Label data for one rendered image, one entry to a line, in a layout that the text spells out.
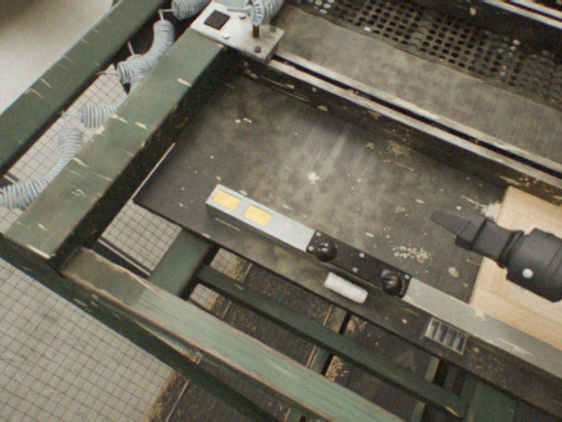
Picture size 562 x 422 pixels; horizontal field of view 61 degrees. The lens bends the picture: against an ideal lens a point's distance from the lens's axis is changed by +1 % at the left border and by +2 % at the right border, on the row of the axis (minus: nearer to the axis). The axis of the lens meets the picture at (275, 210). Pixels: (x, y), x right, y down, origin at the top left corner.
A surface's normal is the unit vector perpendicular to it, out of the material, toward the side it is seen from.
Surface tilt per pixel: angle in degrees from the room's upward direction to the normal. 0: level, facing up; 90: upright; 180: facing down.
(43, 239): 59
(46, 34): 90
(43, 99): 90
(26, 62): 90
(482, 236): 43
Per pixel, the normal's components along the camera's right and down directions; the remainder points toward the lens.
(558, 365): 0.06, -0.47
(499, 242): -0.56, -0.11
